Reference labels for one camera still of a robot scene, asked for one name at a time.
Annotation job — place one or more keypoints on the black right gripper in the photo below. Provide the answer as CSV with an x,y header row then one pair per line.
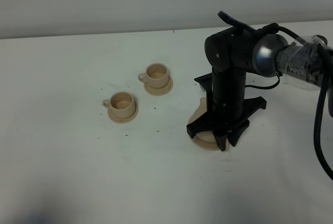
x,y
227,109

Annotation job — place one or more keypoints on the beige ceramic teapot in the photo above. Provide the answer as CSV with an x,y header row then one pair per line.
x,y
199,111

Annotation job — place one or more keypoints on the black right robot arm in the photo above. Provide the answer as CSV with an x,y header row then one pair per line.
x,y
271,51

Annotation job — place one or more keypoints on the large beige teapot saucer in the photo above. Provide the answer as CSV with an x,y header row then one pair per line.
x,y
206,141

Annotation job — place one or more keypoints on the far beige cup saucer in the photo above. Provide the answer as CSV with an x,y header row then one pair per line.
x,y
160,91

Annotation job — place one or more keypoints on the beige cup saucer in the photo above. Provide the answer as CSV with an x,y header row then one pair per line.
x,y
160,91
116,119

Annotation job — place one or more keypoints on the far beige teacup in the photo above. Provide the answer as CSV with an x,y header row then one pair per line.
x,y
156,76

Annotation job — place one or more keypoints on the beige teacup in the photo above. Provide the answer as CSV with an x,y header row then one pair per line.
x,y
121,104
156,76

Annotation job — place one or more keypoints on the near beige cup saucer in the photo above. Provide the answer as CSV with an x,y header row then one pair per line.
x,y
116,119

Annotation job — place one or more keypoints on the near beige teacup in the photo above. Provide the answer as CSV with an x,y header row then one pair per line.
x,y
121,104

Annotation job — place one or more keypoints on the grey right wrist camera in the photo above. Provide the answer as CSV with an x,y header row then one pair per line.
x,y
204,86

